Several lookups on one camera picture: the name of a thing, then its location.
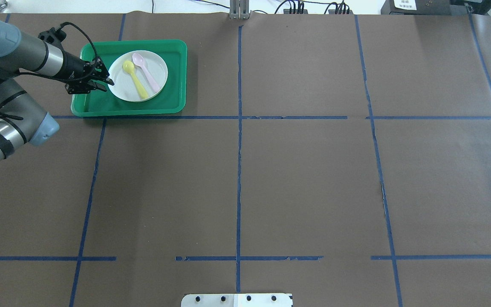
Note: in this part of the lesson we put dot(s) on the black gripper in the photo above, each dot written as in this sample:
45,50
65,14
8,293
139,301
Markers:
72,68

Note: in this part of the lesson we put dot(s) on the white round plate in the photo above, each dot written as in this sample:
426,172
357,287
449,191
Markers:
124,88

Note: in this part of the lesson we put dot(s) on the yellow plastic spoon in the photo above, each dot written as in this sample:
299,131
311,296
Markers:
130,69

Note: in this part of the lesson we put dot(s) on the pink plastic spoon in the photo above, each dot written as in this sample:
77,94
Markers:
140,61

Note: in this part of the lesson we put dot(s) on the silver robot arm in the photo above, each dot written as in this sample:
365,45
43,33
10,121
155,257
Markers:
22,119

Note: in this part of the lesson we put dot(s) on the green plastic tray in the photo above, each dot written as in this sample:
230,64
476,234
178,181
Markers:
171,100

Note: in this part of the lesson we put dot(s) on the black power strip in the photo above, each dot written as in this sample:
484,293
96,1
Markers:
295,8
338,8

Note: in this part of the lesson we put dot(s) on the black computer box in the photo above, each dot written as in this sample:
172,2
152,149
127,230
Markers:
416,7

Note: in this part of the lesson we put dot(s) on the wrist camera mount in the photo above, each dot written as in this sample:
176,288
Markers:
53,37

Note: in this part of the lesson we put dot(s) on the aluminium frame post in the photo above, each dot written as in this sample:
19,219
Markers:
239,9

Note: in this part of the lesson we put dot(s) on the white camera pole stand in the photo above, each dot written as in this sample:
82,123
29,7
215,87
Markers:
238,300

